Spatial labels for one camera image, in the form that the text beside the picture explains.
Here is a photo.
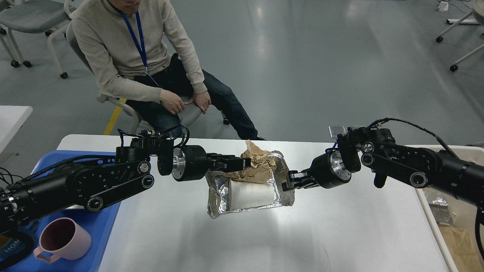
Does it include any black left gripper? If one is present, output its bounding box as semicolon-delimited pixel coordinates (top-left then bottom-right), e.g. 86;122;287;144
172;145;251;181

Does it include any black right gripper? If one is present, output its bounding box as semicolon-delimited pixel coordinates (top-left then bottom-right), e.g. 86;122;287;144
282;150;352;192

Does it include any aluminium foil tray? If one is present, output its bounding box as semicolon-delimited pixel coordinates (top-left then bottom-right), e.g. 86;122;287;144
205;150;295;219

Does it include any cream paper cup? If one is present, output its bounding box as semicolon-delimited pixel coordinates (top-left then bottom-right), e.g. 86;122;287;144
229;181;275;210

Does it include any brown paper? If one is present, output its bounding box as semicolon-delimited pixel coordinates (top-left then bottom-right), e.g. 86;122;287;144
222;140;276;184

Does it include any pink mug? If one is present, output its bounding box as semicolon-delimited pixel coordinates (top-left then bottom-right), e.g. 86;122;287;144
33;217;92;264

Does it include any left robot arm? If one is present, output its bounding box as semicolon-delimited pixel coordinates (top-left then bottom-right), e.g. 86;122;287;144
1;130;251;233

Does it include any left floor socket plate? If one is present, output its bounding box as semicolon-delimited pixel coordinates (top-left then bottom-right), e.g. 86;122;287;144
328;125;346;138

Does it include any grey office chair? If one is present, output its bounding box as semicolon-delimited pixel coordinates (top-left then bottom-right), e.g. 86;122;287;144
64;21;230;138

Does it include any blue plastic tray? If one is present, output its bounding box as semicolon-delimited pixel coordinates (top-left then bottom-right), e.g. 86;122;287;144
0;150;121;272

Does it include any seated person beige sweater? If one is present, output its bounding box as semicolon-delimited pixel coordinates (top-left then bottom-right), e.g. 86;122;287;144
71;0;263;141

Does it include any beige plastic bin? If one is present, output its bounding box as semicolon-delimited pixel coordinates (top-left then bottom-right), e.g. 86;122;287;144
410;145;484;272

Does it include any foil and paper trash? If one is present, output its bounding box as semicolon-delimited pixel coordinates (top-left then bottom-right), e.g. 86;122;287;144
423;191;482;272

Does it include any chair legs top right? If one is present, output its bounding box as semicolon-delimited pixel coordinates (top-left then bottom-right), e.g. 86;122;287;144
436;0;484;73

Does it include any white side table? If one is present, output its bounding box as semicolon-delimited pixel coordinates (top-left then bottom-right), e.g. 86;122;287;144
0;105;33;152

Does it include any dark blue home mug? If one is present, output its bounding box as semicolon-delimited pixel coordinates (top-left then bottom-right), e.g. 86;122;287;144
0;221;39;271

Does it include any grey chair top left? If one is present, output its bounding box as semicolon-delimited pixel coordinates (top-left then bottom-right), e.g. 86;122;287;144
0;0;76;79

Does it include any black cables left edge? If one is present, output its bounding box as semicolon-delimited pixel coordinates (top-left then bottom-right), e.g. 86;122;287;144
0;166;14;185

